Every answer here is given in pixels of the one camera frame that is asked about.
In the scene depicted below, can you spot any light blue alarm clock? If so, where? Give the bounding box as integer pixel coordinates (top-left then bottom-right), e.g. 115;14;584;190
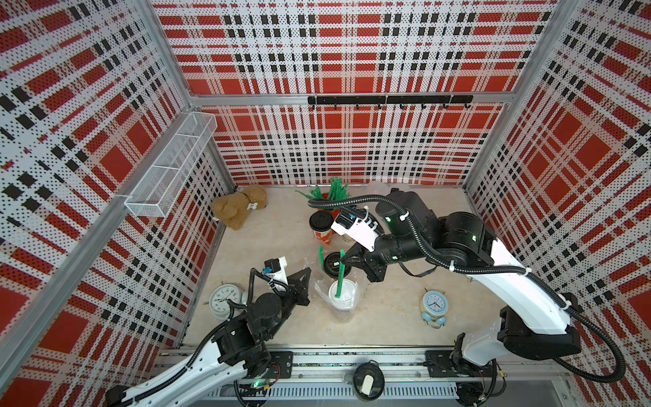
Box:
419;290;449;329

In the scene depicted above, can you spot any red straw holder cup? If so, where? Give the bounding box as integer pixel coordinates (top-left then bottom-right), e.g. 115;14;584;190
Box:
321;193;340;220

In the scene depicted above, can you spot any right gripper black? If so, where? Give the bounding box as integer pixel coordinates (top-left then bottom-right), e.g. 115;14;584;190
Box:
340;226;429;283

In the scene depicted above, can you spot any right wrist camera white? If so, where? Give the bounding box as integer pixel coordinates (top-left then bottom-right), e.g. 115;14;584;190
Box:
332;207;383;252

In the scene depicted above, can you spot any green straws bundle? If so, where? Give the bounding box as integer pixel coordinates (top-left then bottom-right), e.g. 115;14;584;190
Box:
296;177;350;201

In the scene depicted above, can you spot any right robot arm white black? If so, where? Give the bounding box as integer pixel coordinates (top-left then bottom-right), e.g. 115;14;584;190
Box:
332;188;627;383

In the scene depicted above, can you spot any white alarm clock left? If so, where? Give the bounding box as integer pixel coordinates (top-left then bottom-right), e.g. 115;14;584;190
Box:
209;284;248;320

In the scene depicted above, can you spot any white wire mesh basket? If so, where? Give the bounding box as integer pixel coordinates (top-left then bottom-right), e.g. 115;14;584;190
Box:
125;112;216;218

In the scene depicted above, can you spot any black lid red cup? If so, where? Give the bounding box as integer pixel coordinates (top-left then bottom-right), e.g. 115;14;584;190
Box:
324;252;342;279
309;210;334;244

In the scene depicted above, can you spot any black hook rail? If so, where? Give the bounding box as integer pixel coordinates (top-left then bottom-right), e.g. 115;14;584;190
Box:
307;94;474;107

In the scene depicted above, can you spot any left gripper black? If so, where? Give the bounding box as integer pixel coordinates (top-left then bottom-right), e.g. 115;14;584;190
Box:
263;267;310;340

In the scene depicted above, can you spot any single green straw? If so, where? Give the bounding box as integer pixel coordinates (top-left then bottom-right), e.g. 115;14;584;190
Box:
335;249;345;298

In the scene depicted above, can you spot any white lid milk tea cup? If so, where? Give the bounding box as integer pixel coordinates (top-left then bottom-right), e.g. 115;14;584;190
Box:
328;278;359;322

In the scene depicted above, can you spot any clear plastic carrier bag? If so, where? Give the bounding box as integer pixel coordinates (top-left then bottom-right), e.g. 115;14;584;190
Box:
314;271;367;323

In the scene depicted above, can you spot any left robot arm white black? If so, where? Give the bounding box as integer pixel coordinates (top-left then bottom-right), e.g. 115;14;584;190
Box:
104;267;311;406

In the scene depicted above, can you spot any brown teddy bear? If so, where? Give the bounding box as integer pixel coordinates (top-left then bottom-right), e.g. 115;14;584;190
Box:
211;185;268;231

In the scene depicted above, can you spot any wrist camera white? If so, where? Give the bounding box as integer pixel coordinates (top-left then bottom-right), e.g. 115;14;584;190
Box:
263;256;288;284
332;207;383;252

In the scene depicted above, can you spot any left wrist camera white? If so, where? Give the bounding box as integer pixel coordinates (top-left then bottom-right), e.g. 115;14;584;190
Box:
263;256;288;284

